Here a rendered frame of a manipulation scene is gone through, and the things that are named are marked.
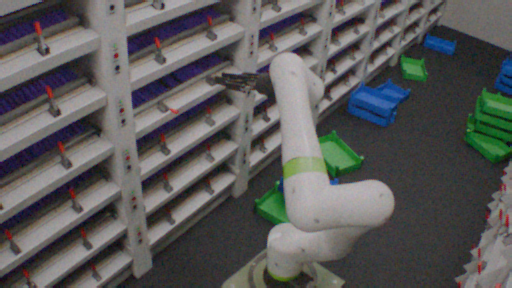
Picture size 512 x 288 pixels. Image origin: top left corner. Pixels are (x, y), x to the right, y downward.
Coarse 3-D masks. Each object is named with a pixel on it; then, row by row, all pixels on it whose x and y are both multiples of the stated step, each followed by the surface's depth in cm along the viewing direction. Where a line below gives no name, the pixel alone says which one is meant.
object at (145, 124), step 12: (240, 60) 196; (228, 72) 195; (240, 72) 198; (204, 84) 186; (216, 84) 188; (180, 96) 177; (192, 96) 179; (204, 96) 184; (180, 108) 175; (144, 120) 164; (156, 120) 166; (168, 120) 173; (144, 132) 164
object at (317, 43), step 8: (328, 0) 236; (312, 8) 243; (320, 8) 240; (328, 8) 239; (320, 16) 243; (328, 24) 247; (312, 40) 253; (320, 40) 250; (328, 40) 256; (320, 48) 252; (328, 48) 260; (320, 64) 260; (312, 112) 279; (312, 120) 284
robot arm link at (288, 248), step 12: (276, 228) 152; (288, 228) 151; (276, 240) 148; (288, 240) 147; (300, 240) 148; (312, 240) 148; (276, 252) 148; (288, 252) 146; (300, 252) 147; (312, 252) 148; (276, 264) 152; (288, 264) 150; (300, 264) 153; (276, 276) 156; (288, 276) 154
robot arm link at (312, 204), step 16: (304, 160) 117; (320, 160) 119; (288, 176) 117; (304, 176) 115; (320, 176) 115; (288, 192) 116; (304, 192) 113; (320, 192) 113; (336, 192) 114; (288, 208) 115; (304, 208) 111; (320, 208) 111; (336, 208) 112; (304, 224) 112; (320, 224) 112; (336, 224) 113
